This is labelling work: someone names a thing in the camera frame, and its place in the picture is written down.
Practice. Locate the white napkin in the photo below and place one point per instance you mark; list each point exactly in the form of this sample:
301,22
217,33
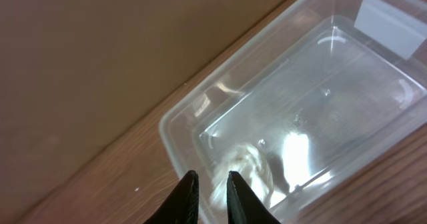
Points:
249,162

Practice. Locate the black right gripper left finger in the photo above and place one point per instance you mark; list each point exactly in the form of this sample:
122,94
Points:
182,204

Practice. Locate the clear plastic container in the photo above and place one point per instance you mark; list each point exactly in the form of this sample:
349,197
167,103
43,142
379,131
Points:
322,90

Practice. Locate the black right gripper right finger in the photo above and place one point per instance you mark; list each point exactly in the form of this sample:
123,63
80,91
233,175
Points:
243,205

